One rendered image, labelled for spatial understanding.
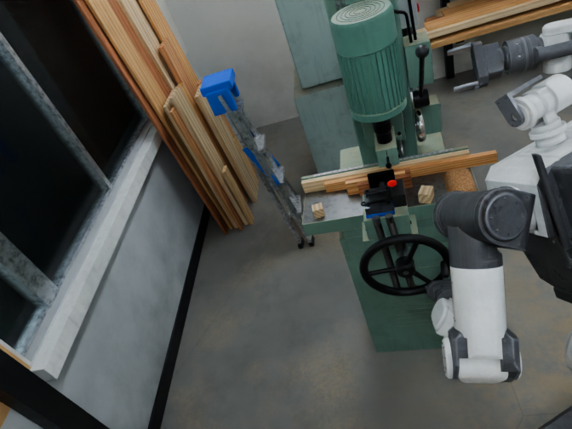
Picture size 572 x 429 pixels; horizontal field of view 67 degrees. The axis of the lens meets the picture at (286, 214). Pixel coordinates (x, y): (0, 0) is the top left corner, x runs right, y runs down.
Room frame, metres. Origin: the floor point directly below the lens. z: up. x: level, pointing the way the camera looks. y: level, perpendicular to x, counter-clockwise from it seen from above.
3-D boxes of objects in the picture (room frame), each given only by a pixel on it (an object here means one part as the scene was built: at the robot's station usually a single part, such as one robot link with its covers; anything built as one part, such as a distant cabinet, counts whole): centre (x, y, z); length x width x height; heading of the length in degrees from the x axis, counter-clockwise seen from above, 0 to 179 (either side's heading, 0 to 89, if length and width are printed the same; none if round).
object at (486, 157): (1.19, -0.45, 0.92); 0.59 x 0.02 x 0.04; 69
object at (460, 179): (1.05, -0.58, 0.92); 0.14 x 0.09 x 0.04; 159
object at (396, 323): (1.32, -0.45, 0.35); 0.58 x 0.45 x 0.71; 159
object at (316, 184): (1.24, -0.38, 0.92); 0.60 x 0.02 x 0.05; 69
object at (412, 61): (1.35, -0.62, 1.22); 0.09 x 0.08 x 0.15; 159
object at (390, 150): (1.22, -0.42, 1.03); 0.14 x 0.07 x 0.09; 159
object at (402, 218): (1.04, -0.31, 0.91); 0.15 x 0.14 x 0.09; 69
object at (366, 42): (1.21, -0.41, 1.35); 0.18 x 0.18 x 0.31
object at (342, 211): (1.12, -0.34, 0.87); 0.61 x 0.30 x 0.06; 69
